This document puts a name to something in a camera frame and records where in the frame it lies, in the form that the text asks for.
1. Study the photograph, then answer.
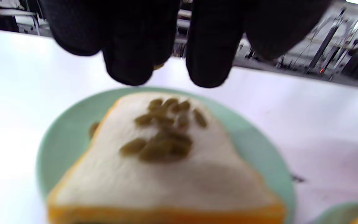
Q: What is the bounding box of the green round plate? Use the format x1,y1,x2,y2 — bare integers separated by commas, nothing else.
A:
311,202,358,224
36,86,296,224

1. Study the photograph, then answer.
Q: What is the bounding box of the person's left hand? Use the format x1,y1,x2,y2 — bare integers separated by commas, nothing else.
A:
39,0,332,88

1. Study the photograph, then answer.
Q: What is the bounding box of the pile of green raisins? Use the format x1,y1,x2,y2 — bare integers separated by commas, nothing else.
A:
88,97,208,163

